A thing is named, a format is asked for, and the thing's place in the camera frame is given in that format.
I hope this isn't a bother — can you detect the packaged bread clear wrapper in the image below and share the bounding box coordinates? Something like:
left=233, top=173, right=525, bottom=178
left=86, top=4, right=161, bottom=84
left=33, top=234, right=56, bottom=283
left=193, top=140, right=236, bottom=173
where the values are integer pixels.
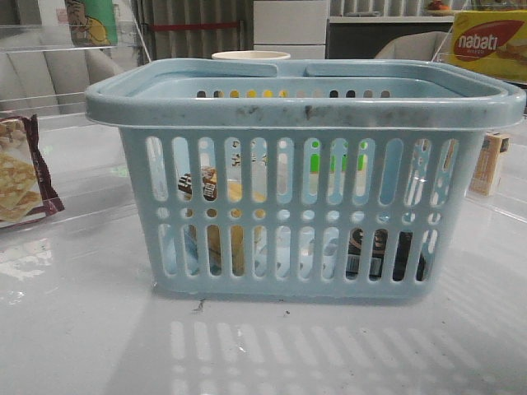
left=178, top=166, right=265, bottom=276

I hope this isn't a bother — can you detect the black tissue pack front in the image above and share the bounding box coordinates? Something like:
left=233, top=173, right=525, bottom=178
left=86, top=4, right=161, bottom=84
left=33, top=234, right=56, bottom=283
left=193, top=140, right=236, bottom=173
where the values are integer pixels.
left=346, top=228, right=427, bottom=281

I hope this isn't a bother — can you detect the light blue plastic basket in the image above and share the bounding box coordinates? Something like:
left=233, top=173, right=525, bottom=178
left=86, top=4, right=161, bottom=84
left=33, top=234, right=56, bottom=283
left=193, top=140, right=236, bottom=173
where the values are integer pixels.
left=85, top=58, right=526, bottom=300

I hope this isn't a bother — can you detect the colourful puzzle cube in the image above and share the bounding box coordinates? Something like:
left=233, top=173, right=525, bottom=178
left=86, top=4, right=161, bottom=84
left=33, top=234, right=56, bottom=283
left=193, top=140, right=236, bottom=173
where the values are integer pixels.
left=310, top=140, right=369, bottom=173

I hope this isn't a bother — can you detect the yellow paper cup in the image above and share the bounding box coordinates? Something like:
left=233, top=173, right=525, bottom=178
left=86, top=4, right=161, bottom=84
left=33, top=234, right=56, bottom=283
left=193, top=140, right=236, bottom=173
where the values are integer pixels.
left=212, top=50, right=291, bottom=98

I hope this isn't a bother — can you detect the white cabinet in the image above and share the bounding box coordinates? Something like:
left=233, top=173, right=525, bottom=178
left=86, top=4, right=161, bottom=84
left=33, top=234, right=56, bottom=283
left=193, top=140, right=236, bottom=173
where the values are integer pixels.
left=253, top=1, right=329, bottom=59

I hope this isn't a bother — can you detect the beige small carton box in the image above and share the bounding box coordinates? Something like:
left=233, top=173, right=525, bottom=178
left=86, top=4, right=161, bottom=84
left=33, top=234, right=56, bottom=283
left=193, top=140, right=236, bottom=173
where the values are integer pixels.
left=469, top=132, right=510, bottom=197

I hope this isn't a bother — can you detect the brown cracker bag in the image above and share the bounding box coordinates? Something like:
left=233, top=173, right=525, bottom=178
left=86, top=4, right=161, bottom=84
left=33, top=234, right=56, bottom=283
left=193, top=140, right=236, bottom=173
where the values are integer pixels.
left=1, top=115, right=64, bottom=229

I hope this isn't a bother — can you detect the clear acrylic shelf left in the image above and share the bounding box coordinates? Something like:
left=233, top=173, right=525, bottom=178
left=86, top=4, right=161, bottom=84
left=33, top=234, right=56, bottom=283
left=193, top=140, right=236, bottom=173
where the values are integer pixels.
left=0, top=20, right=153, bottom=252

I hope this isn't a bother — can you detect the clear acrylic shelf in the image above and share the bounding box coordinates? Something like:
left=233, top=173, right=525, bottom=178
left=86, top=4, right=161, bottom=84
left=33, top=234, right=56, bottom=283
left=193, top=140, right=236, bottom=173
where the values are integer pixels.
left=427, top=24, right=527, bottom=223
left=0, top=20, right=153, bottom=252

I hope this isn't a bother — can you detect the clear acrylic shelf right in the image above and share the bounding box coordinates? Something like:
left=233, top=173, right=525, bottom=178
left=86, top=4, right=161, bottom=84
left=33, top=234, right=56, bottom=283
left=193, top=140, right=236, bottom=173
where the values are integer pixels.
left=427, top=24, right=527, bottom=223

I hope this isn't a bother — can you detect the yellow nabati wafer box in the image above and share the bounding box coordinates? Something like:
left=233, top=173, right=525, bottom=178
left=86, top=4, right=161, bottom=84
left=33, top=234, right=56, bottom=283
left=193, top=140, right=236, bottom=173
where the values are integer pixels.
left=444, top=10, right=526, bottom=83

